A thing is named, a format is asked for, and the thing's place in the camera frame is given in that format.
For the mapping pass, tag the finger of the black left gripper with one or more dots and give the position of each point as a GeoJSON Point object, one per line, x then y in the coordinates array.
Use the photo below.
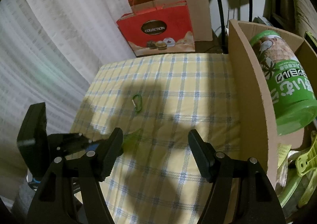
{"type": "Point", "coordinates": [82, 144]}

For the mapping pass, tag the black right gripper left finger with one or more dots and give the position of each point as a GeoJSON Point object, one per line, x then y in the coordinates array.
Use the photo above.
{"type": "Point", "coordinates": [107, 153]}

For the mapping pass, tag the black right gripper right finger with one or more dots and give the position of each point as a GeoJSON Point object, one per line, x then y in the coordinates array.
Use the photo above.
{"type": "Point", "coordinates": [203, 153]}

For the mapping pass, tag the green carabiner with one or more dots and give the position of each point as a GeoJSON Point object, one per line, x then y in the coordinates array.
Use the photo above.
{"type": "Point", "coordinates": [137, 102]}

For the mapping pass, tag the green snack canister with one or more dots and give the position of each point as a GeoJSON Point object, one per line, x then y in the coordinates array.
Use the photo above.
{"type": "Point", "coordinates": [292, 95]}

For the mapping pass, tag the open cardboard storage box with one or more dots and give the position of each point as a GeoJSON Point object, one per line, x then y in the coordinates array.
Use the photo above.
{"type": "Point", "coordinates": [259, 136]}

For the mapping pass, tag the yellow checkered cloth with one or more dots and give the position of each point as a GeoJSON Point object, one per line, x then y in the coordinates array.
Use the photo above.
{"type": "Point", "coordinates": [158, 180]}

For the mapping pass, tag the lime green plastic clip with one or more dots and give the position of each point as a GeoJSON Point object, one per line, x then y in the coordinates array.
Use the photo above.
{"type": "Point", "coordinates": [305, 164]}

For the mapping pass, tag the red collection gift bag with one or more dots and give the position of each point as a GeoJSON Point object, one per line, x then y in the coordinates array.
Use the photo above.
{"type": "Point", "coordinates": [167, 45]}

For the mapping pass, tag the white curtain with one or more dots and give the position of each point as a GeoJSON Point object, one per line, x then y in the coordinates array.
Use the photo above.
{"type": "Point", "coordinates": [51, 50]}

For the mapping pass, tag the brown cardboard box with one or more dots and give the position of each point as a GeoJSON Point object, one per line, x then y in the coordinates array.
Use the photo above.
{"type": "Point", "coordinates": [200, 16]}

